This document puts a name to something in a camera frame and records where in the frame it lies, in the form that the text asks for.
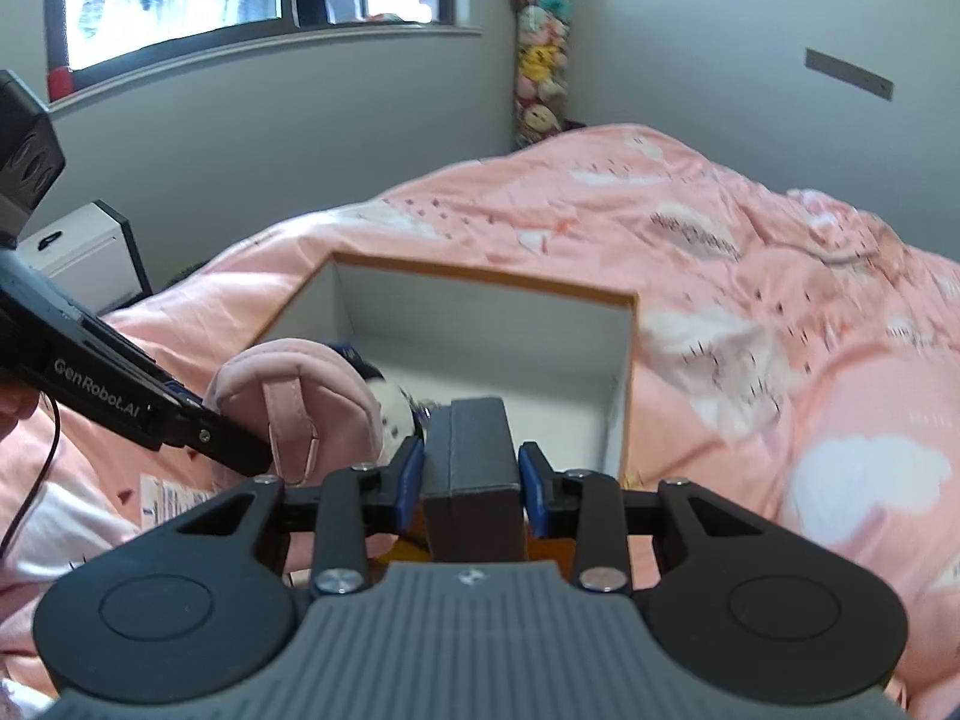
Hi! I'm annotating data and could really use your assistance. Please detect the pink patterned duvet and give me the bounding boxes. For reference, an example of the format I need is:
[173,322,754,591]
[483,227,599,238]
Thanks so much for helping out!
[2,125,958,718]

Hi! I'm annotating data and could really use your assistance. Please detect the white printed label card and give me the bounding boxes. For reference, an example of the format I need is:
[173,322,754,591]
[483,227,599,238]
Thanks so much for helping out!
[140,475,212,530]

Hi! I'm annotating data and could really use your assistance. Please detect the clear tube of plush toys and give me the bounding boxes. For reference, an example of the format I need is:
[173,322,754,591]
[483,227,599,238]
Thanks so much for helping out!
[511,0,571,148]

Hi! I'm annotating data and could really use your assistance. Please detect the pink fabric pouch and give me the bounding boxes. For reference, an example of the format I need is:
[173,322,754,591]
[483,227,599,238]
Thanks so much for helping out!
[203,338,384,486]

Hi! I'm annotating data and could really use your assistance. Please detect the dark grey small box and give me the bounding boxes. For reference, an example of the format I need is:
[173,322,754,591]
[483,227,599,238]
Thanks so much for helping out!
[420,397,527,564]

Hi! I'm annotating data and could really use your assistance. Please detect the black cable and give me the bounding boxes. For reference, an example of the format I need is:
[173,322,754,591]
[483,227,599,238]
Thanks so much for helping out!
[0,393,64,559]

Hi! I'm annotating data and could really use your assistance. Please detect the orange cardboard box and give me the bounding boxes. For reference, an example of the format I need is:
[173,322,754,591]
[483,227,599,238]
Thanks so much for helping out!
[260,254,636,476]

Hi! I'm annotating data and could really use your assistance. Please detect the white box with black edge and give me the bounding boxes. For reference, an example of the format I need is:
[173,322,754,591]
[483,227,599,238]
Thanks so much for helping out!
[18,200,153,316]

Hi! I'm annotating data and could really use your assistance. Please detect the grey wall plate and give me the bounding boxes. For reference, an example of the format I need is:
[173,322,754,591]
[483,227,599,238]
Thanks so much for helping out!
[804,47,895,101]

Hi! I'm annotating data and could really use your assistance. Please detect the white black plush toy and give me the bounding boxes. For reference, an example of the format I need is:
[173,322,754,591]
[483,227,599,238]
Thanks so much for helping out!
[332,343,425,465]

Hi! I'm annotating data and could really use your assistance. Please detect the person's left hand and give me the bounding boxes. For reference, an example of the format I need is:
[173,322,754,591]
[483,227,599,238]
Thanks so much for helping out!
[0,379,39,439]

